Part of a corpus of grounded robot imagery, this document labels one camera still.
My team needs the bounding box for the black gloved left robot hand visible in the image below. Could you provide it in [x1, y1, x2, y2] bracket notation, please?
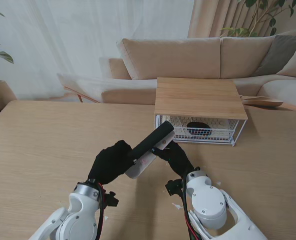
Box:
[87, 139, 138, 186]

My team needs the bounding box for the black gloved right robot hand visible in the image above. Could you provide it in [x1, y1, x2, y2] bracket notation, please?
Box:
[154, 142, 195, 180]

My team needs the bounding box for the printed white mouse pad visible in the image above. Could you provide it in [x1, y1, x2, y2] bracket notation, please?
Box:
[124, 121, 176, 180]

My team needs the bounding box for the black computer mouse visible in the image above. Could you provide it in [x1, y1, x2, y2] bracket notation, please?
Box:
[186, 121, 213, 137]

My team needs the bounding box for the white wire mesh drawer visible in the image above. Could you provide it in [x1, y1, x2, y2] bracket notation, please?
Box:
[155, 114, 240, 145]

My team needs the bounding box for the white round-key keyboard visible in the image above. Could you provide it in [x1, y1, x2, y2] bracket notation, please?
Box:
[161, 114, 230, 138]

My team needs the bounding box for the beige fabric sofa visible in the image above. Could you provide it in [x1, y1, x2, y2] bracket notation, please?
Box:
[99, 28, 296, 118]

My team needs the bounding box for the tan woven planter basket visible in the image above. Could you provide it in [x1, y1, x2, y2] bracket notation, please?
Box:
[0, 79, 18, 106]

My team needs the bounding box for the sheer white curtain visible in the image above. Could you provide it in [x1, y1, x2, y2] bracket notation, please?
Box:
[0, 0, 196, 101]

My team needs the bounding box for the tall green leafy plant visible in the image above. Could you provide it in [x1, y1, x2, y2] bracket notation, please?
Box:
[220, 0, 296, 38]

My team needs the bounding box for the beige drape curtain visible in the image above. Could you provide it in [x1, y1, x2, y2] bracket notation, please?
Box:
[187, 0, 296, 39]

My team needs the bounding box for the grey sofa cushion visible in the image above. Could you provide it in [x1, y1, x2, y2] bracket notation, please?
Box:
[254, 34, 296, 77]

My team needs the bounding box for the broad-leaf green plant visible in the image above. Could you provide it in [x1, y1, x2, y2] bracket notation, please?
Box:
[0, 4, 15, 65]

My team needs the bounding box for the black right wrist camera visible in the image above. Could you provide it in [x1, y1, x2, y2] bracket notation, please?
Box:
[165, 179, 183, 197]

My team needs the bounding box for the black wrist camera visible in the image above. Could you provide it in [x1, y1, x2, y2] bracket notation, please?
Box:
[104, 191, 120, 208]
[165, 179, 183, 197]

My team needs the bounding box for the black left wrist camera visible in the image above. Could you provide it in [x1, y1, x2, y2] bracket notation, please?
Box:
[104, 191, 120, 208]

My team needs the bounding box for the black red left arm cable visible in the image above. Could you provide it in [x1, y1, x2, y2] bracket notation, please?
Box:
[94, 183, 107, 240]

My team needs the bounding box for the black red arm cable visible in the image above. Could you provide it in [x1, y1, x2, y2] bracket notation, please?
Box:
[181, 174, 203, 240]
[94, 183, 107, 240]

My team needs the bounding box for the black red right arm cable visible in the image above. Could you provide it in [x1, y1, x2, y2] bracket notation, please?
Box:
[181, 174, 203, 240]

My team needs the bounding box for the wood top wire organizer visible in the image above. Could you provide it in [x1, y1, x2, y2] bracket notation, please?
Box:
[154, 76, 248, 147]

